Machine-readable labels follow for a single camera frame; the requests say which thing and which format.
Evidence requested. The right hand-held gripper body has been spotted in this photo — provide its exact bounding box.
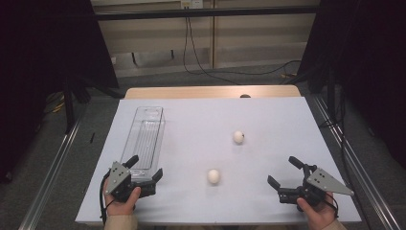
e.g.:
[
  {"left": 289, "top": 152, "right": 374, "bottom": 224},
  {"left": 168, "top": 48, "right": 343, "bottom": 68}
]
[{"left": 277, "top": 163, "right": 355, "bottom": 208}]

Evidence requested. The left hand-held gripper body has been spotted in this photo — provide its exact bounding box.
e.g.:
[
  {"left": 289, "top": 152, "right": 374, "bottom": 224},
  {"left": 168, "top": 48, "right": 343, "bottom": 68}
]
[{"left": 104, "top": 161, "right": 157, "bottom": 203}]

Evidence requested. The clear plastic container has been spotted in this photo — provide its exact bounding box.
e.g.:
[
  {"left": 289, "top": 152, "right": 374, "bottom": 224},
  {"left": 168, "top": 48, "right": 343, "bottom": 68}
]
[{"left": 120, "top": 105, "right": 167, "bottom": 180}]

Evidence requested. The plain white egg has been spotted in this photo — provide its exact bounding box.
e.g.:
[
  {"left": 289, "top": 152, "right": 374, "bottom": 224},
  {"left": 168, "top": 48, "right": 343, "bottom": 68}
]
[{"left": 207, "top": 169, "right": 221, "bottom": 185}]

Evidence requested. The white egg with dark mark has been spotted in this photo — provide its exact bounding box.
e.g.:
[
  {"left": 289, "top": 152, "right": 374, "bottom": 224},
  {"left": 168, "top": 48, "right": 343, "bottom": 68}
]
[{"left": 232, "top": 130, "right": 245, "bottom": 145}]

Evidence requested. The person's left hand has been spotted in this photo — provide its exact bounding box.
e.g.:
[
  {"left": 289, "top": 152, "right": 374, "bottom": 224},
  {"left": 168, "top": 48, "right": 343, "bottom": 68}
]
[{"left": 102, "top": 186, "right": 142, "bottom": 217}]

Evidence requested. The person's right hand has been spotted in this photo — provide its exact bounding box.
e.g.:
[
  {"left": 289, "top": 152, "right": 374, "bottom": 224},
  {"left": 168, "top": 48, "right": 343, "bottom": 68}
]
[{"left": 296, "top": 191, "right": 339, "bottom": 230}]

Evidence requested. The white table board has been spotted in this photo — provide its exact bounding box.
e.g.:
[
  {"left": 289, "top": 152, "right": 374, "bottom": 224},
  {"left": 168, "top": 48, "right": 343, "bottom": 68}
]
[{"left": 75, "top": 97, "right": 362, "bottom": 224}]

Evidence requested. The black metal stand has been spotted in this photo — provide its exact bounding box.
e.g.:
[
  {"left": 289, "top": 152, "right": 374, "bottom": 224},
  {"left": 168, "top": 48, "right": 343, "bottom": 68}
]
[{"left": 61, "top": 76, "right": 126, "bottom": 135}]

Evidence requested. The wooden table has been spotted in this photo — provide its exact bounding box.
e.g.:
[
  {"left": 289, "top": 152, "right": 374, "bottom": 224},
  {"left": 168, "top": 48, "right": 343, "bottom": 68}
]
[{"left": 124, "top": 84, "right": 302, "bottom": 100}]

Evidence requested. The black curtain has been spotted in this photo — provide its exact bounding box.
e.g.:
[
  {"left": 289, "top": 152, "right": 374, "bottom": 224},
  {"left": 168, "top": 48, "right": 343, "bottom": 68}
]
[
  {"left": 0, "top": 0, "right": 120, "bottom": 185},
  {"left": 298, "top": 0, "right": 406, "bottom": 171}
]

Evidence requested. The black horizontal bar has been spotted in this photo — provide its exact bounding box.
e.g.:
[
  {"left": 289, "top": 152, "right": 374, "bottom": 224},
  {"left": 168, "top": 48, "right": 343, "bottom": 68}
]
[{"left": 95, "top": 5, "right": 320, "bottom": 22}]

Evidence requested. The right hand-held gripper black cable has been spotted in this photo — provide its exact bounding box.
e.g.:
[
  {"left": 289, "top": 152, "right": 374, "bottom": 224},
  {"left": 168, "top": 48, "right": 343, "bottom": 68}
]
[{"left": 325, "top": 191, "right": 340, "bottom": 219}]

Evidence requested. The hand-held gripper black cable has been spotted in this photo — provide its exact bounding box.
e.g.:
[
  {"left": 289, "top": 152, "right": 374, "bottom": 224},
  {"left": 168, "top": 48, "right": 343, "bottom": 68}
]
[
  {"left": 325, "top": 191, "right": 340, "bottom": 219},
  {"left": 99, "top": 172, "right": 111, "bottom": 225}
]

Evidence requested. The left hand-held gripper black cable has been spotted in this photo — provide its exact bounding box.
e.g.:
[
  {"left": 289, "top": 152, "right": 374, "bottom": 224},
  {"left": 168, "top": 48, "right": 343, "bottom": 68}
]
[{"left": 99, "top": 172, "right": 111, "bottom": 225}]

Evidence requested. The metal floor rail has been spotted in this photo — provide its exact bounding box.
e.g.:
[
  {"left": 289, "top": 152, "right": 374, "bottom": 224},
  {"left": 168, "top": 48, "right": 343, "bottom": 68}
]
[
  {"left": 312, "top": 95, "right": 402, "bottom": 230},
  {"left": 18, "top": 117, "right": 81, "bottom": 230}
]

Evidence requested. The yellow floor cable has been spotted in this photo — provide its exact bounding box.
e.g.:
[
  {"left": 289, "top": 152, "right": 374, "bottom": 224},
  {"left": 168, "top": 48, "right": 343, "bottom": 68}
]
[{"left": 44, "top": 91, "right": 67, "bottom": 115}]

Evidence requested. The black wall cable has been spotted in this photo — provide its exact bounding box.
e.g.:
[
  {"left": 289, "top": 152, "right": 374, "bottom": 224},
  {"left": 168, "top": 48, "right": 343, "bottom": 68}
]
[
  {"left": 182, "top": 17, "right": 303, "bottom": 77},
  {"left": 188, "top": 17, "right": 242, "bottom": 86}
]

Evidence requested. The white wall socket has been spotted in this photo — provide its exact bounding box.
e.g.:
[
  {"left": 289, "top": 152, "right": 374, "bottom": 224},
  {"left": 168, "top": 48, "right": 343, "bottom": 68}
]
[{"left": 180, "top": 0, "right": 204, "bottom": 10}]

